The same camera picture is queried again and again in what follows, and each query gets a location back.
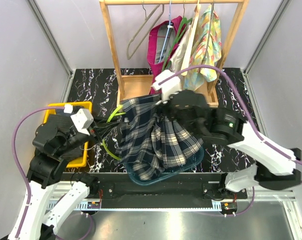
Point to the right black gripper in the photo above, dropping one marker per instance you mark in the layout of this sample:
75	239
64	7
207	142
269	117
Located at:
166	105

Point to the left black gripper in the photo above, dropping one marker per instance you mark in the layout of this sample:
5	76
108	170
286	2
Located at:
99	126

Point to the dark green hanger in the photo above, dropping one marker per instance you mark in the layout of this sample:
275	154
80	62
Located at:
180	33

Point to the lime green hanger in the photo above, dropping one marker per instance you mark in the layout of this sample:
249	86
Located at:
115	113

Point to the white garment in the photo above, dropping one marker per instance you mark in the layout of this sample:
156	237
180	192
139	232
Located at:
176	60

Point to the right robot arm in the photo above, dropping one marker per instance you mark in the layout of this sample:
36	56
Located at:
275	167

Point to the teal transparent plastic basin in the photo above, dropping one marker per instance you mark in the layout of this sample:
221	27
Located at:
191	163

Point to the wooden clothes rack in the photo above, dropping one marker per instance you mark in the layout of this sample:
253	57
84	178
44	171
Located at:
130	86

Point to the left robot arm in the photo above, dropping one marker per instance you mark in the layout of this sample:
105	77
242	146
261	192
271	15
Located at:
46	169

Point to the magenta dress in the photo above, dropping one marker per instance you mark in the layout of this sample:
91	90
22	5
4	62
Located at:
155	44

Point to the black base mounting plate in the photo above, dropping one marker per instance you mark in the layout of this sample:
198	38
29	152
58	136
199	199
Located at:
184	191

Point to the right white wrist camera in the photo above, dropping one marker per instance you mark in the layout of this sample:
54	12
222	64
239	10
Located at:
167	84

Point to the colourful floral shirt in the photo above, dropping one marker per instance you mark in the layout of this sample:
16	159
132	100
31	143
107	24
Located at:
197	77

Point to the yellow plastic tray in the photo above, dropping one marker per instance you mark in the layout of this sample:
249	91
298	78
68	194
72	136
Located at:
81	161

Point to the navy plaid skirt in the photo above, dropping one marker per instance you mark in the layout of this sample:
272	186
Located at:
150	141

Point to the cream wooden hanger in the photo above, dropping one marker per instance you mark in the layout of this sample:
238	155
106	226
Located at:
190	40

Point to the dark grey striped cloth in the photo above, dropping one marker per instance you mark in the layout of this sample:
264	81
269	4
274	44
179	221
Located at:
75	153

